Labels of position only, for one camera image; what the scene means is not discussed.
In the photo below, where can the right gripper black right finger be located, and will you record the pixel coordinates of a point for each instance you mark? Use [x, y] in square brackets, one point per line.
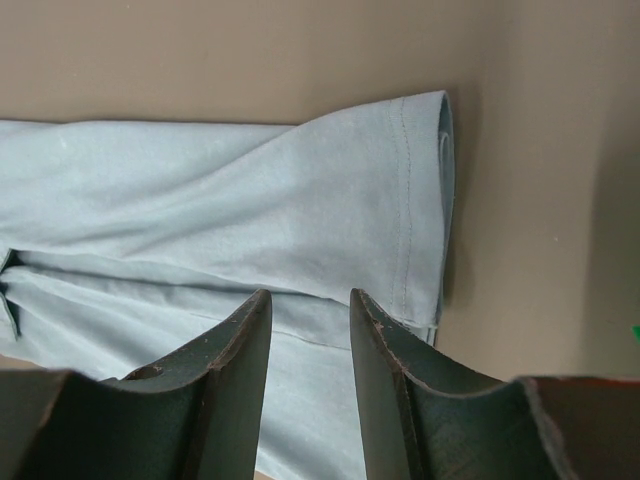
[424, 415]

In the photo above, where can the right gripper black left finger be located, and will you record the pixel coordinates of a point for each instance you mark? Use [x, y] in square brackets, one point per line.
[192, 414]

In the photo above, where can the grey-blue t-shirt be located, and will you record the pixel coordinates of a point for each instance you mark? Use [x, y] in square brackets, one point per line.
[122, 241]

